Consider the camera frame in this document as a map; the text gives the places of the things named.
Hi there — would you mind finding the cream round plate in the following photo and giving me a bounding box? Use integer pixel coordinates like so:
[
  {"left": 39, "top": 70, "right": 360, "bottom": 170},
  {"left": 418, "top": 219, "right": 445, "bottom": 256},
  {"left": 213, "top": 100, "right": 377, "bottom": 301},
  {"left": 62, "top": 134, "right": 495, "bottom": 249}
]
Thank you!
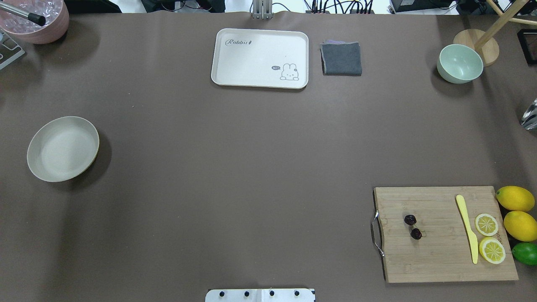
[{"left": 26, "top": 116, "right": 100, "bottom": 183}]

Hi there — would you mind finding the cream rabbit tray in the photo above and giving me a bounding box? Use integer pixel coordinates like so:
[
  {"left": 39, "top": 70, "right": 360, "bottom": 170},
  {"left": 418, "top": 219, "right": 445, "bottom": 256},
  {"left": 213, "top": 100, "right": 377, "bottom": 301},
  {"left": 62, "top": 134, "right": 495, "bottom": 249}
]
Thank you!
[{"left": 211, "top": 28, "right": 309, "bottom": 89}]

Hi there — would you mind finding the dark red cherry lower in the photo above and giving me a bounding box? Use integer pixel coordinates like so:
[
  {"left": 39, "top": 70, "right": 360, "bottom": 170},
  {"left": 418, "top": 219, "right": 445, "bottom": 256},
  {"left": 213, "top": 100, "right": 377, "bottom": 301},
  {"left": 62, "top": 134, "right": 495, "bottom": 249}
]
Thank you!
[{"left": 410, "top": 228, "right": 422, "bottom": 240}]

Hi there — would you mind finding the grey folded cloth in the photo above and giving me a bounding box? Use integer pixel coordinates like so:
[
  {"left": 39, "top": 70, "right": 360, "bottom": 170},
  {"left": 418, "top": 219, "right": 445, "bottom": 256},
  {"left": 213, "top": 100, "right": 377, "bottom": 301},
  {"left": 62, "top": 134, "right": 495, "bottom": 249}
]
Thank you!
[{"left": 321, "top": 40, "right": 362, "bottom": 76}]

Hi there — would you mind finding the bamboo cutting board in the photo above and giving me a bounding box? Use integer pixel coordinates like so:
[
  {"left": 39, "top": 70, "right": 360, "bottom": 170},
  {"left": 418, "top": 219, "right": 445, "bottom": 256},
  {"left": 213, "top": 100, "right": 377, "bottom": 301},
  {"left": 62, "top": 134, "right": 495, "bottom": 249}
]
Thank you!
[{"left": 373, "top": 187, "right": 519, "bottom": 283}]

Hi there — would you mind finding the mint green bowl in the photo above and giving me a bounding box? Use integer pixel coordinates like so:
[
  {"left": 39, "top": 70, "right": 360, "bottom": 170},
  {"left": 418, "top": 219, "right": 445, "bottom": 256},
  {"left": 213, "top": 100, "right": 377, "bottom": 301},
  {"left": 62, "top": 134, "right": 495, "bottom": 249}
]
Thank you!
[{"left": 437, "top": 44, "right": 484, "bottom": 84}]

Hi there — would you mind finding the yellow plastic knife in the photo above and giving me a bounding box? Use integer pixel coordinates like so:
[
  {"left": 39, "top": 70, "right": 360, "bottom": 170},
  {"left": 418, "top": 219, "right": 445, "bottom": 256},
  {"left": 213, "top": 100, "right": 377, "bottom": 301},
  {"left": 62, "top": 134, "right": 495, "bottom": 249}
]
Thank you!
[{"left": 455, "top": 194, "right": 479, "bottom": 264}]

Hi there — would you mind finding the lemon slice upper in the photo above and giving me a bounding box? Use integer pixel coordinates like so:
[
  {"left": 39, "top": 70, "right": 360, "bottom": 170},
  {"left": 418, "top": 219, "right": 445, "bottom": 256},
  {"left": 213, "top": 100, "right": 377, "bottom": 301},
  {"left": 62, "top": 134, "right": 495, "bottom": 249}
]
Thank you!
[{"left": 475, "top": 213, "right": 499, "bottom": 237}]

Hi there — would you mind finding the lemon slice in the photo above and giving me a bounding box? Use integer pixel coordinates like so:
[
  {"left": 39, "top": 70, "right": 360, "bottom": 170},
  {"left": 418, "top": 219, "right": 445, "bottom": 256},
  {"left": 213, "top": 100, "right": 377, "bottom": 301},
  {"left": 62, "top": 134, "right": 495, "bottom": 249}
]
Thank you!
[
  {"left": 475, "top": 213, "right": 499, "bottom": 237},
  {"left": 478, "top": 237, "right": 506, "bottom": 264}
]

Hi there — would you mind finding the wooden mug tree stand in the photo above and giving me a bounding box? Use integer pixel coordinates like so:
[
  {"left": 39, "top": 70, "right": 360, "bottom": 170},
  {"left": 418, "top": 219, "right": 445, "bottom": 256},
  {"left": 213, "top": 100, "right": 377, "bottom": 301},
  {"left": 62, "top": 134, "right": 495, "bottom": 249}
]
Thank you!
[{"left": 453, "top": 0, "right": 536, "bottom": 67}]

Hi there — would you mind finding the lemon slice lower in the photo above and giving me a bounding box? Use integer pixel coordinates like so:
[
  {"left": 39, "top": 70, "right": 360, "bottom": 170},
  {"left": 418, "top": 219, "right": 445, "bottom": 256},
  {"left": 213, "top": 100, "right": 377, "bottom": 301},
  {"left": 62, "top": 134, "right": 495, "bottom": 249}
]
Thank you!
[{"left": 478, "top": 237, "right": 506, "bottom": 264}]

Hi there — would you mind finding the whole yellow lemon far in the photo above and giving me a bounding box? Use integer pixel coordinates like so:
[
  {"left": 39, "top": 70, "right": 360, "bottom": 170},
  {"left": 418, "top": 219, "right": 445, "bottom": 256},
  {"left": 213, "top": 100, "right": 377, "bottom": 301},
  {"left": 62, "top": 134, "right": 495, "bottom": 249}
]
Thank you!
[{"left": 495, "top": 186, "right": 535, "bottom": 212}]

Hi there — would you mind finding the whole yellow lemon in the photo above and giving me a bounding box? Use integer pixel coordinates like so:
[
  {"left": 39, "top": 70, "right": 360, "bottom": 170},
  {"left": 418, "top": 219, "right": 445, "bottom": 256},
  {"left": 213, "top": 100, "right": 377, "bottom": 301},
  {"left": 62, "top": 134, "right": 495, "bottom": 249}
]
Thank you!
[
  {"left": 495, "top": 186, "right": 535, "bottom": 212},
  {"left": 503, "top": 211, "right": 537, "bottom": 242}
]

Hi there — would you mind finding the pink bowl with ice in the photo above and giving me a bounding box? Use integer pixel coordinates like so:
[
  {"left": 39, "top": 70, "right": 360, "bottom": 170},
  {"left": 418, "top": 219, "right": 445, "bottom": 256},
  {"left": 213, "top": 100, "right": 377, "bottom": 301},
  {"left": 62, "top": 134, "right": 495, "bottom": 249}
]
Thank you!
[{"left": 0, "top": 0, "right": 69, "bottom": 44}]

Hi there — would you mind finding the shiny steel scoop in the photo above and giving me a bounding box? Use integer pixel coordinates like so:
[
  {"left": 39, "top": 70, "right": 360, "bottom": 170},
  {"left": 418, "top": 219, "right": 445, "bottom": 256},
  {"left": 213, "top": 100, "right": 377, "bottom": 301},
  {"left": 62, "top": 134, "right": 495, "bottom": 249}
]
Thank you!
[{"left": 520, "top": 98, "right": 537, "bottom": 131}]

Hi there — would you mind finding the whole yellow lemon near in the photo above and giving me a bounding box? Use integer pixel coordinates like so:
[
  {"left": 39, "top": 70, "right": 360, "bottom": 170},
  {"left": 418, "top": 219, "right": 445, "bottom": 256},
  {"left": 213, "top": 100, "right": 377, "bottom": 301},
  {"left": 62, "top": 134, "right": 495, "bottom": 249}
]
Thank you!
[{"left": 503, "top": 211, "right": 537, "bottom": 242}]

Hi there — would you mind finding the green lime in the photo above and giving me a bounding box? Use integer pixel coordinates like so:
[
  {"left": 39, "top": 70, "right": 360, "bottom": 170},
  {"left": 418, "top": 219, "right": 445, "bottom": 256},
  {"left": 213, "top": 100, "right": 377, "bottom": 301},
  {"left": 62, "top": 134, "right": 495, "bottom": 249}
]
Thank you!
[{"left": 511, "top": 242, "right": 537, "bottom": 266}]

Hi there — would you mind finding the white cup rack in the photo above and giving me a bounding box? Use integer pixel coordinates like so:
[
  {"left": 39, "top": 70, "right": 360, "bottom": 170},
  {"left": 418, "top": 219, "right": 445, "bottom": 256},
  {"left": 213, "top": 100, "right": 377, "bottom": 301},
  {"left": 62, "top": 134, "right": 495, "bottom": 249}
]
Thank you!
[{"left": 0, "top": 29, "right": 26, "bottom": 70}]

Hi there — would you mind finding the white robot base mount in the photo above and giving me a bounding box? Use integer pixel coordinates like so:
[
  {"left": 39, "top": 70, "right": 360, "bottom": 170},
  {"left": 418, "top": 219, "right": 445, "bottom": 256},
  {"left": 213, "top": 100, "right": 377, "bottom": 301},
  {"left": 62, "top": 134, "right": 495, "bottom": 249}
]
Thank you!
[{"left": 205, "top": 288, "right": 316, "bottom": 302}]

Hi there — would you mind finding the metal scoop black-tipped handle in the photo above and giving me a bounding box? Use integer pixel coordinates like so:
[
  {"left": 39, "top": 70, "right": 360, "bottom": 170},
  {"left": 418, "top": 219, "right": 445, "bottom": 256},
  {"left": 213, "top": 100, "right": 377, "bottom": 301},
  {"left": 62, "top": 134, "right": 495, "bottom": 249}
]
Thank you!
[{"left": 0, "top": 1, "right": 46, "bottom": 26}]

